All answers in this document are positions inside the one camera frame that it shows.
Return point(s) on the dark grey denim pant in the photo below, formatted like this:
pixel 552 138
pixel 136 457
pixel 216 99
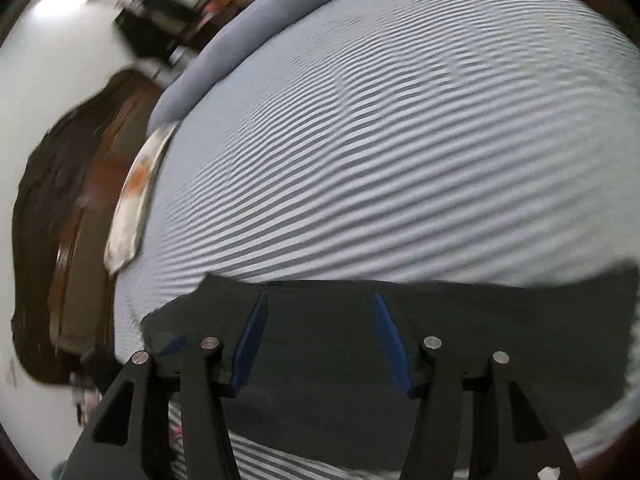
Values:
pixel 324 369

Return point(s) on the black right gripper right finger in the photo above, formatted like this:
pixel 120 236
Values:
pixel 513 434

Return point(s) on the floral white orange pillow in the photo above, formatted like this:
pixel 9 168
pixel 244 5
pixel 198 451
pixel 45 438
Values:
pixel 124 238

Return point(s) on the dark clothes on rack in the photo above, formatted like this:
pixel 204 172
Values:
pixel 156 28

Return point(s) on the grey blue folded blanket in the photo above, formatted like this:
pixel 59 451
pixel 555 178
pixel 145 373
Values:
pixel 239 39

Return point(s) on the dark wooden headboard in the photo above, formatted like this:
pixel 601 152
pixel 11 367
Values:
pixel 63 321

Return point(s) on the grey white striped bedsheet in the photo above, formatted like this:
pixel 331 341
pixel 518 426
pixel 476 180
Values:
pixel 406 141

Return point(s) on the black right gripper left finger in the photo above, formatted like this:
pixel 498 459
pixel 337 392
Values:
pixel 127 437

